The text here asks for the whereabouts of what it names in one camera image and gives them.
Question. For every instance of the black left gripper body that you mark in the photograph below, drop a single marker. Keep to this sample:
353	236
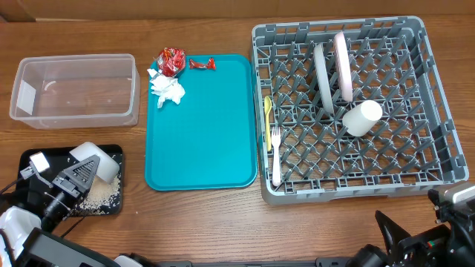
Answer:
61	199

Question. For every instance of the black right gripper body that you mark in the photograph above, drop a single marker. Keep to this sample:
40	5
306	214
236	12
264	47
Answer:
410	252

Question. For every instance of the grey bowl of rice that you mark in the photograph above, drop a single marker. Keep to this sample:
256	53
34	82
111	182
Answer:
107	169

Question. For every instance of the white napkin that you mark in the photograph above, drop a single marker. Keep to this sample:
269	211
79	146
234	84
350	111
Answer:
167	88

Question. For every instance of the red snack wrapper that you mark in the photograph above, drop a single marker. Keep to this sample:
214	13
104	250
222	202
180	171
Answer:
171	61

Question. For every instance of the small red sauce packet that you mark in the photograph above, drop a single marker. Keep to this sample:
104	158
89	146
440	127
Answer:
209	65

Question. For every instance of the pink round plate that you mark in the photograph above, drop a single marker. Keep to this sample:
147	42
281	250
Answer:
343	67

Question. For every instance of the white round plate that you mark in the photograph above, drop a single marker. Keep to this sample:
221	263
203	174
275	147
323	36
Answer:
322	79

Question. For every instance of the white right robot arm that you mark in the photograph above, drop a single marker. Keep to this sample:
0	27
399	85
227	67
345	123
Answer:
450	243

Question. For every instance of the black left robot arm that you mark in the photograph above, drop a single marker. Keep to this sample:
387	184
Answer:
26	237

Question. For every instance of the grey dishwasher rack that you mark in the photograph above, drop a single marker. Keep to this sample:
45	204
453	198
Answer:
351	108

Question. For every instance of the spilled white rice pile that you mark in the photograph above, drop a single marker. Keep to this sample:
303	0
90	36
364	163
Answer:
103	198

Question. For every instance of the black tray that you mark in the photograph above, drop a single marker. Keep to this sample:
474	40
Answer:
59	159

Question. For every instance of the clear plastic bin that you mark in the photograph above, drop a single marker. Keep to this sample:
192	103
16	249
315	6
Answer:
76	91

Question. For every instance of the white plastic cup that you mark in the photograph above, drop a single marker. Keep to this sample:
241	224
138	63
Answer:
362	118

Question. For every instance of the teal plastic tray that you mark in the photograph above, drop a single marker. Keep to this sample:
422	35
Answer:
209	140

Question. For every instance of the white plastic fork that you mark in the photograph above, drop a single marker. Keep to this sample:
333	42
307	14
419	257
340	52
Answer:
276	168

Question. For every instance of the yellow plastic spoon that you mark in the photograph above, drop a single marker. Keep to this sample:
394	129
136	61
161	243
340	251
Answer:
267	109

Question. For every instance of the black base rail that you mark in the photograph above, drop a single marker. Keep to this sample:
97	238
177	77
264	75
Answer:
135	260

